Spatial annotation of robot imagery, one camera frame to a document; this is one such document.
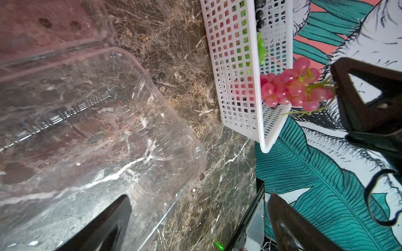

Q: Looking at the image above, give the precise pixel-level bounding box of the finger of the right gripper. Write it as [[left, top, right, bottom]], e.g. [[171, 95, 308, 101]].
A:
[[330, 58, 402, 133]]

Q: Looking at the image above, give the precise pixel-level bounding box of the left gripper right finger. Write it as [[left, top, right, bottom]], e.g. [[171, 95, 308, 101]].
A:
[[268, 193, 342, 251]]

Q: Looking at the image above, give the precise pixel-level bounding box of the black front mounting rail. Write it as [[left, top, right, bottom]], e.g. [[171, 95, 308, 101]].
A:
[[224, 178, 265, 251]]

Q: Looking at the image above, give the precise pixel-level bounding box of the red grape bunch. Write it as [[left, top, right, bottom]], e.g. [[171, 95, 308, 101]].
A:
[[260, 57, 337, 116]]

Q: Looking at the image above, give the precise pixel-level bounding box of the dark purple grape bunch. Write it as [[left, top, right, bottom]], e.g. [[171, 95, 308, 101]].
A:
[[254, 0, 267, 31]]

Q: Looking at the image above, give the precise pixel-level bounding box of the green grape bunch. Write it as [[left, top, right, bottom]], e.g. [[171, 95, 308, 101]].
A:
[[257, 31, 268, 65]]

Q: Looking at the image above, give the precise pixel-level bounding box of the white plastic perforated basket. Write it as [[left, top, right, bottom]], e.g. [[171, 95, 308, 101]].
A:
[[201, 0, 293, 153]]

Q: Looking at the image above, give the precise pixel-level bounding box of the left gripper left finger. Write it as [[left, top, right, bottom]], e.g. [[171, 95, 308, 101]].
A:
[[57, 195, 131, 251]]

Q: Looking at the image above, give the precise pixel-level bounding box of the clear plastic clamshell container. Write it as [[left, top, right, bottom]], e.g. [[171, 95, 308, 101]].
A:
[[1, 1, 206, 251]]

